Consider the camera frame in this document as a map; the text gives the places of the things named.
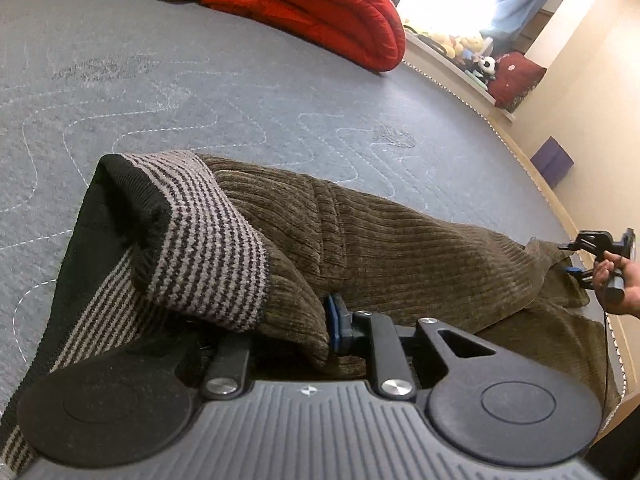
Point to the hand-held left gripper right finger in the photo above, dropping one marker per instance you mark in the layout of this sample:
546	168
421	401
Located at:
339	325

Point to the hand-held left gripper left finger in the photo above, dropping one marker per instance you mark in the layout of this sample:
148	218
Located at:
227	365

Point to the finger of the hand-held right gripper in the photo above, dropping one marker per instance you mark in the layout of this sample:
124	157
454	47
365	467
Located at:
580	276
587	241

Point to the person's right hand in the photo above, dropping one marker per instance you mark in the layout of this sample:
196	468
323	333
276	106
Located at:
631	285

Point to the purple box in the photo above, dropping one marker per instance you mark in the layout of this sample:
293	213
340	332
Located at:
550	162

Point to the dark red cushion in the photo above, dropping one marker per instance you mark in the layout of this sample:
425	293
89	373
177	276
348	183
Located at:
517	80

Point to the panda plush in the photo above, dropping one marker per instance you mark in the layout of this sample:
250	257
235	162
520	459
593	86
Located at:
484	67

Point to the pile of plush toys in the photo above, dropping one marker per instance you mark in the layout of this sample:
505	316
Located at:
450	75

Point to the grey quilted mattress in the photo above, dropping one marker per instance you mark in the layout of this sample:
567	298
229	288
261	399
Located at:
200	85

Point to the red folded quilt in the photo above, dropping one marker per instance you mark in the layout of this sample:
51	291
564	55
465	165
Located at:
320	5

